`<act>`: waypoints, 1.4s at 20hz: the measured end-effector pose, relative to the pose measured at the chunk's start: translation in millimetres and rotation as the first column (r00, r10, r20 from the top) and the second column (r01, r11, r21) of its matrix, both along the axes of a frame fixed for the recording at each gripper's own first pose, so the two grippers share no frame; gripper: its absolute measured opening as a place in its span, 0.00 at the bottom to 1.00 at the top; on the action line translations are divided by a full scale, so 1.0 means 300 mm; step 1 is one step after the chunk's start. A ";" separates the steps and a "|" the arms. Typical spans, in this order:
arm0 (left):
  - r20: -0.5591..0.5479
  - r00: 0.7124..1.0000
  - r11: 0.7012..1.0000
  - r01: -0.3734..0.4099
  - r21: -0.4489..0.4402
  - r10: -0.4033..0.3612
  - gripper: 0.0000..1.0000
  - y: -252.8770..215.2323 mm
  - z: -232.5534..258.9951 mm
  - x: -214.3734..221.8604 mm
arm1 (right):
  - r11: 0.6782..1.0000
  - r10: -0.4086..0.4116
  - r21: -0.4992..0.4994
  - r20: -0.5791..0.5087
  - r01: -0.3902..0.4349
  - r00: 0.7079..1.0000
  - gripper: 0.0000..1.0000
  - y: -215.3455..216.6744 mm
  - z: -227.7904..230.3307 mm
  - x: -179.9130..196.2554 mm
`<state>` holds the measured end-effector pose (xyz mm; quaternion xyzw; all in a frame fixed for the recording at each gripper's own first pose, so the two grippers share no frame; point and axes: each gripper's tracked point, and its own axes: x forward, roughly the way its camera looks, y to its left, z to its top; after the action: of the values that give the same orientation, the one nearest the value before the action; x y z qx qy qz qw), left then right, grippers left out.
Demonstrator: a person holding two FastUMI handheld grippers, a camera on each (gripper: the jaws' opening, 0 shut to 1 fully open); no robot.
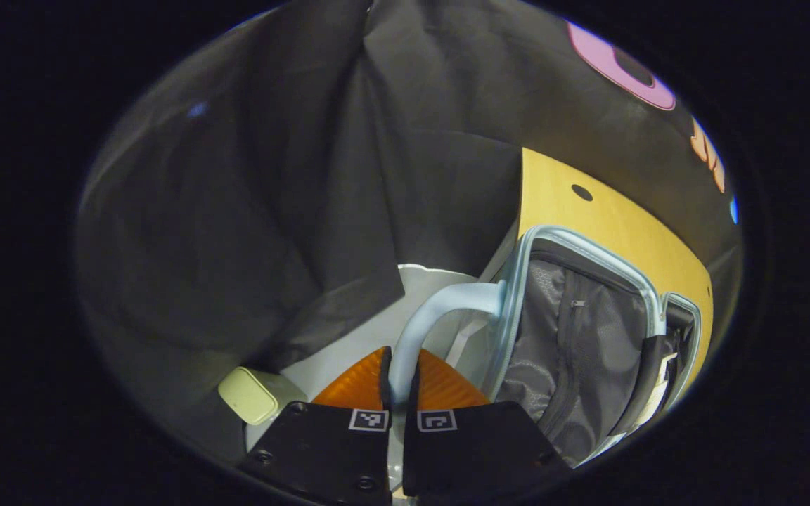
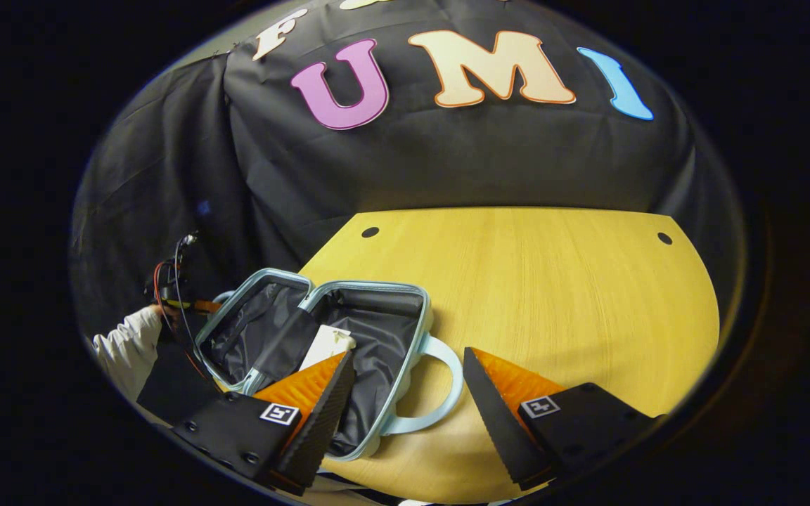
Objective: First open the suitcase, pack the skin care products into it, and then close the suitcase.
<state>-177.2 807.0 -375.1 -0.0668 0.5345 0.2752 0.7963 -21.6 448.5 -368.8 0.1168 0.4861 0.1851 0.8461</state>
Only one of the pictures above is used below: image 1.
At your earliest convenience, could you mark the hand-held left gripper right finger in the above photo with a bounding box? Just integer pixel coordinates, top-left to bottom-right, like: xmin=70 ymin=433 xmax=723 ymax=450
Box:
xmin=401 ymin=349 xmax=572 ymax=500

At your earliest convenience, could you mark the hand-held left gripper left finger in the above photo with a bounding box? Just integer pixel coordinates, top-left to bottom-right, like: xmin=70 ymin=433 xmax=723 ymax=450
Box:
xmin=238 ymin=345 xmax=394 ymax=506

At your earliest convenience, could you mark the light blue suitcase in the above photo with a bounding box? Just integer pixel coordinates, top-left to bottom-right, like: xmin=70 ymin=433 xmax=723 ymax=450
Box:
xmin=386 ymin=225 xmax=704 ymax=493

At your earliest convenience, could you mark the white rounded plastic object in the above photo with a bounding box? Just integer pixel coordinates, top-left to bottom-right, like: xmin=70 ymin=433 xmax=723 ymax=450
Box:
xmin=245 ymin=264 xmax=518 ymax=452

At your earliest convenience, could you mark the pale yellow rounded box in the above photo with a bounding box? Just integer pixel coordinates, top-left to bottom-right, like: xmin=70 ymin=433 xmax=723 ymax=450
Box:
xmin=218 ymin=366 xmax=280 ymax=427

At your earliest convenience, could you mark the black backdrop cloth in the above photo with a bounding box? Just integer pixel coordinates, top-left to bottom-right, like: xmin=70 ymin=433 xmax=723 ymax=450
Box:
xmin=75 ymin=0 xmax=743 ymax=422

